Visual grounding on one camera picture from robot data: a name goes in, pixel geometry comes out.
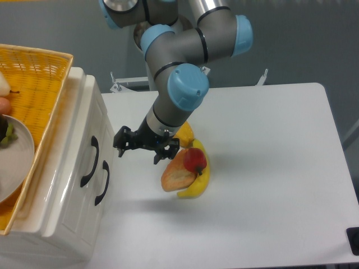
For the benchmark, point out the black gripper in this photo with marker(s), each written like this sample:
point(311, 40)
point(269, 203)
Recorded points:
point(151, 135)

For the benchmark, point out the pink peach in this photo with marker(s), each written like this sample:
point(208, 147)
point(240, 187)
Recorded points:
point(5, 106)

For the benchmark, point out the black corner device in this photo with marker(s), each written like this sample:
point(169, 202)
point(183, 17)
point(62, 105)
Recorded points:
point(353, 238)

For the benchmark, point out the black lower drawer handle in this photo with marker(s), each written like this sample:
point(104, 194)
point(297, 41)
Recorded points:
point(104, 183)

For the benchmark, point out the red bell pepper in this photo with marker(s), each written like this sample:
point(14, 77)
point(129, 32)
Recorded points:
point(195, 161)

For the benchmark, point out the dark eggplant green stem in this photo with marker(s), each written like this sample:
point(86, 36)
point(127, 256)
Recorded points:
point(8, 134)

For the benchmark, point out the black top drawer handle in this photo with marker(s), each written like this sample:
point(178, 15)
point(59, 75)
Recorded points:
point(91, 162)

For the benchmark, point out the yellow bell pepper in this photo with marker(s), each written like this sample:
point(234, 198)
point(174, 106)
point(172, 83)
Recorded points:
point(185, 135)

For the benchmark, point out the yellow woven basket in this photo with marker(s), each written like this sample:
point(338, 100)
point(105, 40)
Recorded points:
point(38, 76)

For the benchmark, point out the white pear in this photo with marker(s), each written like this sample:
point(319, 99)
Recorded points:
point(5, 88)

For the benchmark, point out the white drawer cabinet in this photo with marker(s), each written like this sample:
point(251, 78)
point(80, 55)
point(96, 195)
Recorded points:
point(26, 237)

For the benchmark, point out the grey ribbed plate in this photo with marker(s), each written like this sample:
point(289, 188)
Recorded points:
point(16, 158)

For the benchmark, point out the yellow banana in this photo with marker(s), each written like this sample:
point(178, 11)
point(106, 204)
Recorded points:
point(201, 182)

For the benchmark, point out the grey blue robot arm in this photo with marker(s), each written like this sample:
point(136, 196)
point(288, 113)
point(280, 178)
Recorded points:
point(174, 59)

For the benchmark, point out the black drawer handle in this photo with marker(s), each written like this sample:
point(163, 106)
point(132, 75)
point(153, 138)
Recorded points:
point(104, 183)
point(91, 162)

